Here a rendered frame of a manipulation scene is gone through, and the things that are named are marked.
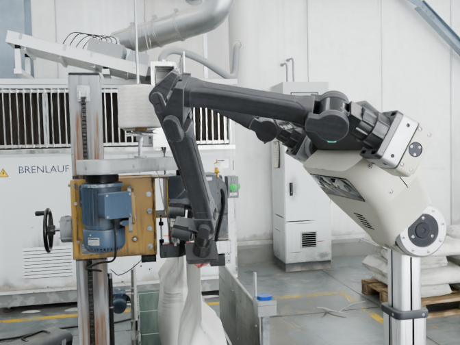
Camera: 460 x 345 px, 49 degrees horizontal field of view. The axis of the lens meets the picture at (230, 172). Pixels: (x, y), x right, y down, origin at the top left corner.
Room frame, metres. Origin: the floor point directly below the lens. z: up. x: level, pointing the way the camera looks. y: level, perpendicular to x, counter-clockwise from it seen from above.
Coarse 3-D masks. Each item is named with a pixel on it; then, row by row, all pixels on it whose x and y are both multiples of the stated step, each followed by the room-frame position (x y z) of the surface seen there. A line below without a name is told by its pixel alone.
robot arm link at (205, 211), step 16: (176, 128) 1.23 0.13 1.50; (192, 128) 1.30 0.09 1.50; (176, 144) 1.30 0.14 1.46; (192, 144) 1.30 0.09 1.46; (192, 160) 1.33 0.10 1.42; (192, 176) 1.36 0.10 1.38; (192, 192) 1.40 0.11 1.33; (208, 192) 1.42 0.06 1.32; (192, 208) 1.43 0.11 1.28; (208, 208) 1.43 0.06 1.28; (208, 224) 1.45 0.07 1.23
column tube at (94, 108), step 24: (72, 96) 2.00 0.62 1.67; (96, 96) 2.02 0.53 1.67; (72, 120) 2.00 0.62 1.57; (96, 120) 2.02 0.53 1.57; (72, 144) 2.00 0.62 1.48; (96, 144) 2.02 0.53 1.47; (72, 168) 2.00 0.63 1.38; (96, 288) 2.02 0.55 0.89; (96, 312) 2.01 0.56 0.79; (96, 336) 2.01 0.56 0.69
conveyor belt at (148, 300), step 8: (144, 296) 3.60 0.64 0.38; (152, 296) 3.59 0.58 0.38; (144, 304) 3.42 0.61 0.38; (152, 304) 3.42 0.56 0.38; (144, 312) 3.25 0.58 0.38; (152, 312) 3.24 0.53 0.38; (144, 320) 3.09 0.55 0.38; (152, 320) 3.08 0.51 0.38; (144, 328) 2.96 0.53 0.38; (152, 328) 2.95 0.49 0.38; (144, 336) 2.83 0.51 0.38; (152, 336) 2.82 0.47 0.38; (144, 344) 2.70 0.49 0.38; (152, 344) 2.70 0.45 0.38; (160, 344) 2.70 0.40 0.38
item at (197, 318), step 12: (192, 264) 1.84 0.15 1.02; (192, 276) 1.85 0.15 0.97; (192, 288) 1.87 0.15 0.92; (192, 300) 1.87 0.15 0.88; (192, 312) 1.80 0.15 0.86; (204, 312) 1.79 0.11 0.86; (180, 324) 1.83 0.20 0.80; (192, 324) 1.70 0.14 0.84; (204, 324) 1.65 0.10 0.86; (216, 324) 1.74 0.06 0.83; (180, 336) 1.75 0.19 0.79; (192, 336) 1.64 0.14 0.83; (204, 336) 1.63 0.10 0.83; (216, 336) 1.64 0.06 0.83
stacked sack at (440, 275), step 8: (448, 264) 4.31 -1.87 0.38; (384, 272) 4.35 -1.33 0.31; (424, 272) 4.11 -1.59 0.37; (432, 272) 4.10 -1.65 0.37; (440, 272) 4.11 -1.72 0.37; (448, 272) 4.12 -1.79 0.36; (456, 272) 4.13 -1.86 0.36; (424, 280) 4.05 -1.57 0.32; (432, 280) 4.07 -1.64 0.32; (440, 280) 4.08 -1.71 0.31; (448, 280) 4.09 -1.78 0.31; (456, 280) 4.11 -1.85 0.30
